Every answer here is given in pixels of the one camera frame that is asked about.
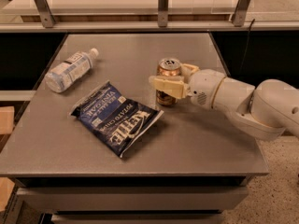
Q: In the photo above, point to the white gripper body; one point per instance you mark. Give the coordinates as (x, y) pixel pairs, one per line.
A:
(204, 87)

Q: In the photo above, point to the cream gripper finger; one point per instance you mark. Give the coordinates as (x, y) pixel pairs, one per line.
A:
(187, 70)
(173, 86)

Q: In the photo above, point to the orange soda can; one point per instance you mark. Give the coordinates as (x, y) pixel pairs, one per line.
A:
(167, 67)

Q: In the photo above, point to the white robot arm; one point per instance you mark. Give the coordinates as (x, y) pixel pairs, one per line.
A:
(265, 111)

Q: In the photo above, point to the blue Kettle chip bag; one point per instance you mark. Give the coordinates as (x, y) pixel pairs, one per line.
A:
(114, 119)

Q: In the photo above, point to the clear plastic water bottle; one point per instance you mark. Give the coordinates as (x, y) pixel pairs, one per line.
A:
(65, 74)

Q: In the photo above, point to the cardboard box at left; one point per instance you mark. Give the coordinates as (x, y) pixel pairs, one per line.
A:
(6, 119)

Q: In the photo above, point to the grey table drawer cabinet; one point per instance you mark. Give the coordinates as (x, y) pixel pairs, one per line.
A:
(135, 204)

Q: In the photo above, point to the middle metal shelf bracket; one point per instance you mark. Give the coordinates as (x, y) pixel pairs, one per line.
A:
(162, 13)

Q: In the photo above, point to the metal shelf bracket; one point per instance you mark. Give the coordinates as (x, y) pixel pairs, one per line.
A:
(238, 18)
(45, 14)
(162, 13)

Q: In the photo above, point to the right metal shelf bracket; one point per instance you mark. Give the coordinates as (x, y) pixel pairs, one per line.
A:
(238, 18)

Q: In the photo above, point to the left metal shelf bracket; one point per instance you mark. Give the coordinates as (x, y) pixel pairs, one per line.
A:
(45, 14)

